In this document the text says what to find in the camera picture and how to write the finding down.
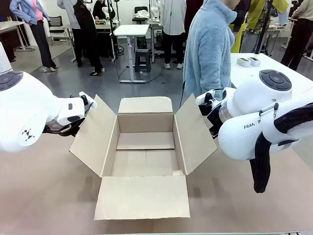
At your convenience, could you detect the white height-adjustable desk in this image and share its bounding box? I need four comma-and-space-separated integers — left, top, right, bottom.
113, 23, 150, 84

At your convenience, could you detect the seated person in black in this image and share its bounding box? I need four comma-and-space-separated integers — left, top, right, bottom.
92, 0, 109, 21

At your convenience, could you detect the person in blue fleece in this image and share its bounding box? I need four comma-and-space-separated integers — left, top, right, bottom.
182, 0, 242, 101

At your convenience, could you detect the person in yellow apron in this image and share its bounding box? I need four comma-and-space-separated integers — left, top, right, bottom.
229, 0, 247, 53

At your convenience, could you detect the thin black cable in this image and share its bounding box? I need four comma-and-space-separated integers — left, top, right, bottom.
84, 100, 95, 116

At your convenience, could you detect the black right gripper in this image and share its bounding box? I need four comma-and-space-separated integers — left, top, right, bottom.
198, 99, 222, 140

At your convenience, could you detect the person in black apron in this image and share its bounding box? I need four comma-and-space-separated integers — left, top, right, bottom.
57, 0, 106, 76

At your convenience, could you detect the office chair with cloth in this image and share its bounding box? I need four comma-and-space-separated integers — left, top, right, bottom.
132, 6, 150, 25

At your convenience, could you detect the person in blue pink shirt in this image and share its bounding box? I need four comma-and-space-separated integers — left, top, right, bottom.
9, 0, 59, 73

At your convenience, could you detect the brown cardboard box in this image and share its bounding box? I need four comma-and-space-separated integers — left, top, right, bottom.
69, 94, 218, 221

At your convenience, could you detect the large white table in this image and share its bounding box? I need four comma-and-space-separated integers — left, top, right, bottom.
229, 52, 313, 98

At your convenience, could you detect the black mesh office chair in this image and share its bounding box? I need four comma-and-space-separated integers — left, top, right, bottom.
48, 16, 70, 45

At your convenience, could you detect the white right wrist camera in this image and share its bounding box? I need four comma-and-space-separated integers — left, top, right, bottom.
195, 89, 224, 106

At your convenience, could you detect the person in white shirt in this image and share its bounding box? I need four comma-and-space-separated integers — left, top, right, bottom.
160, 0, 188, 70

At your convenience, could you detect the person in beige top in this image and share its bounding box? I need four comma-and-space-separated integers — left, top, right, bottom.
280, 0, 313, 71

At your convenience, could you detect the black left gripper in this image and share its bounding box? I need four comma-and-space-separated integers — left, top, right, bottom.
43, 117, 85, 137

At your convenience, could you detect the black tripod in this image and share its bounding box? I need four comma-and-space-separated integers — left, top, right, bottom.
254, 0, 273, 56

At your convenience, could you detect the grey table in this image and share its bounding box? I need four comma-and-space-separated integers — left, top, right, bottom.
0, 21, 35, 52

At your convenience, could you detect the black stand pole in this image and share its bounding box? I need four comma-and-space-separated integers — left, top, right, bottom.
107, 0, 119, 62

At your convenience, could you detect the small white box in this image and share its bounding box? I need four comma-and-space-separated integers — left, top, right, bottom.
247, 56, 261, 67
236, 57, 252, 68

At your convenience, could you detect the person in yellow jacket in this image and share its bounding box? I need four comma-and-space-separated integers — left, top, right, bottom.
241, 0, 290, 53

